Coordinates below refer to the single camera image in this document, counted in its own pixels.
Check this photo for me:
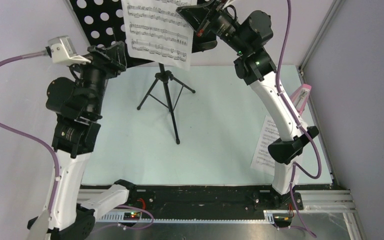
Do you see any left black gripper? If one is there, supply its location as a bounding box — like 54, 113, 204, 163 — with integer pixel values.
68, 40, 127, 117

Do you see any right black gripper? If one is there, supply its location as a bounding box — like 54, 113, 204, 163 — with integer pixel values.
176, 0, 249, 56

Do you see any black perforated music stand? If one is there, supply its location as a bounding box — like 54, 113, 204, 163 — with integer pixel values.
69, 0, 219, 145

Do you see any white sheet music page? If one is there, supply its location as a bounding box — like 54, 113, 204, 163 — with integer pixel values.
121, 0, 197, 71
250, 115, 279, 176

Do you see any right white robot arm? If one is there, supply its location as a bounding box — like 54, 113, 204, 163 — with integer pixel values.
176, 0, 319, 209

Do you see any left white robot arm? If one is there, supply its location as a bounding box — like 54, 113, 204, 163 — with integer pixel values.
27, 36, 138, 240

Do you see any pink metronome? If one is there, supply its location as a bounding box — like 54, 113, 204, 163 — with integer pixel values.
290, 84, 312, 115

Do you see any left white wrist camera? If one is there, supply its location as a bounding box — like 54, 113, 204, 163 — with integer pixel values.
47, 35, 92, 66

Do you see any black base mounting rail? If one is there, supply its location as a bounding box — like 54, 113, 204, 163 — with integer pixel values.
95, 184, 306, 222

